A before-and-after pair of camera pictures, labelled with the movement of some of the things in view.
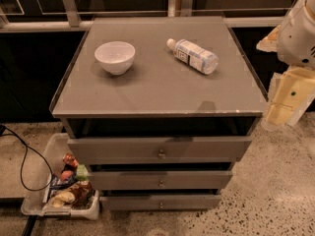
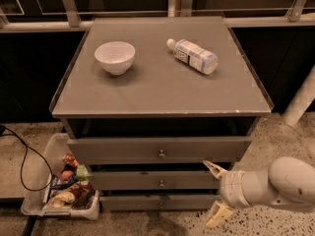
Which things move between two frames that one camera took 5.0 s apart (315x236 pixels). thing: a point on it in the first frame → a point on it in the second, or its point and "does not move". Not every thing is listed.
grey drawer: x=159 y=179 does not move
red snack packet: x=70 y=159 does not move
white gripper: x=297 y=38 → x=230 y=188
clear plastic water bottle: x=188 y=52 does not move
